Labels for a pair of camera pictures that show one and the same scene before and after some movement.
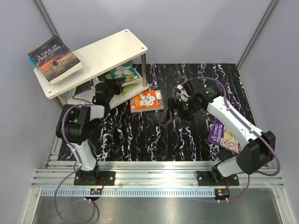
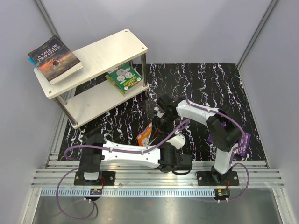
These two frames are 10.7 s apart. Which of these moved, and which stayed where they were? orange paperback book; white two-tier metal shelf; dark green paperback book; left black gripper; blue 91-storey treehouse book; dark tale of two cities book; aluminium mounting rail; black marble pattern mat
Moved: left black gripper; orange paperback book; dark green paperback book
Stayed: white two-tier metal shelf; dark tale of two cities book; black marble pattern mat; aluminium mounting rail; blue 91-storey treehouse book
